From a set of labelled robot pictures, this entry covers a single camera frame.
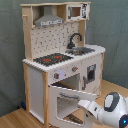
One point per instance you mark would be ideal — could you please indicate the left red oven knob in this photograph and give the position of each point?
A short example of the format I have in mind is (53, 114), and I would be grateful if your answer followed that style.
(56, 76)

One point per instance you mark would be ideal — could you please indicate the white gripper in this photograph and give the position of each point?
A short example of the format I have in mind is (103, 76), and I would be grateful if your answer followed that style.
(90, 107)

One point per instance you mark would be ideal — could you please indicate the black stovetop red burners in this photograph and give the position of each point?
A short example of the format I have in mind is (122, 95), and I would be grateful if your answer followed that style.
(52, 59)

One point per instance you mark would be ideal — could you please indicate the wooden toy kitchen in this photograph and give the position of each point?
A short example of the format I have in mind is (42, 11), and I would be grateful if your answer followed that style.
(46, 40)

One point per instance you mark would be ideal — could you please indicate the grey metal sink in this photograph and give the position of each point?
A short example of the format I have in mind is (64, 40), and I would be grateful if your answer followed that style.
(79, 51)

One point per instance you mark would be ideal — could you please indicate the right red oven knob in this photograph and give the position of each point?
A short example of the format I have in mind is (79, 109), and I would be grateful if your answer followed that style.
(74, 69)

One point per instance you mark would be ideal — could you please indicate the red oven knob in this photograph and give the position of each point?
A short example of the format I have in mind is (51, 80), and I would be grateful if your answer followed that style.
(74, 69)
(56, 76)

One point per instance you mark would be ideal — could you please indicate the grey range hood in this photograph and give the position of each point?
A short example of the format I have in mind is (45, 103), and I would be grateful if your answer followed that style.
(48, 18)

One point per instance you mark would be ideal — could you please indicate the white oven door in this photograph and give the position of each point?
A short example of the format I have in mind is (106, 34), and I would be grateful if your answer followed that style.
(62, 102)

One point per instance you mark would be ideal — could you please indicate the toy microwave with door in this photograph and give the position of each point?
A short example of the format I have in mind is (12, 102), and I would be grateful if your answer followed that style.
(78, 11)

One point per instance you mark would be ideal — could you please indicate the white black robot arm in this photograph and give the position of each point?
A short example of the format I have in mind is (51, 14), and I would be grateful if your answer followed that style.
(114, 113)

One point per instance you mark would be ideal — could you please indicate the black toy faucet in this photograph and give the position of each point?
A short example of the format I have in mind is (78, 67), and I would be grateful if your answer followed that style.
(74, 40)

